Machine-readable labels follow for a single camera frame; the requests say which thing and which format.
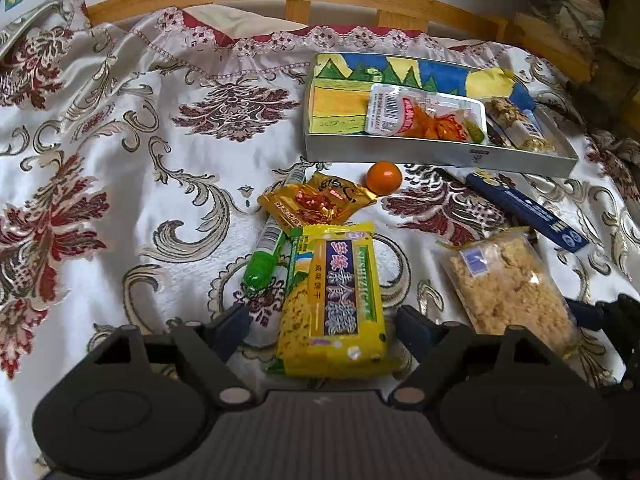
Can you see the grey box with painted lining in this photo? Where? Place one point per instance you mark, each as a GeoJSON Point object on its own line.
{"type": "Point", "coordinates": [380, 152]}

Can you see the clear packet of orange snack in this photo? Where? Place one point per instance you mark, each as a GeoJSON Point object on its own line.
{"type": "Point", "coordinates": [440, 125]}

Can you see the cream bed sheet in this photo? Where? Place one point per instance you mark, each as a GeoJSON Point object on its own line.
{"type": "Point", "coordinates": [240, 20]}

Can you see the olive brown garment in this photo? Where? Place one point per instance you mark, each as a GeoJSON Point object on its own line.
{"type": "Point", "coordinates": [620, 35]}

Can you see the green sausage tube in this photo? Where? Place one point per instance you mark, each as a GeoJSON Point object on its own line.
{"type": "Point", "coordinates": [262, 265]}

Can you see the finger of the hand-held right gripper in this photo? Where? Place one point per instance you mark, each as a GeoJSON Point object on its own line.
{"type": "Point", "coordinates": [585, 315]}

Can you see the nut bar packet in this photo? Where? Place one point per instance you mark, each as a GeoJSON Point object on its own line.
{"type": "Point", "coordinates": [520, 127]}

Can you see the crispy rice snack packet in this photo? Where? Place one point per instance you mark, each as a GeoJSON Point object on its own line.
{"type": "Point", "coordinates": [505, 285]}

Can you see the long dark blue packet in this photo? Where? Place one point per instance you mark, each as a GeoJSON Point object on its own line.
{"type": "Point", "coordinates": [525, 210]}

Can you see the floral satin blanket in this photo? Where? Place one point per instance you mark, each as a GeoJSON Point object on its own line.
{"type": "Point", "coordinates": [125, 135]}

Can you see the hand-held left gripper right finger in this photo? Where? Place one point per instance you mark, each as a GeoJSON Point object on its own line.
{"type": "Point", "coordinates": [415, 327]}

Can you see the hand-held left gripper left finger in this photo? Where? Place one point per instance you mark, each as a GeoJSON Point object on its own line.
{"type": "Point", "coordinates": [232, 325]}

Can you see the clear packet of dark snack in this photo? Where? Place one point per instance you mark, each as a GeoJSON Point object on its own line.
{"type": "Point", "coordinates": [496, 135]}

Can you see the yellow green noodle packet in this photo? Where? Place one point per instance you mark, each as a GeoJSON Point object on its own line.
{"type": "Point", "coordinates": [335, 300]}

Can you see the gold red candy packet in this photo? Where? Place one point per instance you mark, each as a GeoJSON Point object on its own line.
{"type": "Point", "coordinates": [315, 200]}

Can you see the small orange ball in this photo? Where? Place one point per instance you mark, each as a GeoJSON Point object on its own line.
{"type": "Point", "coordinates": [384, 176]}

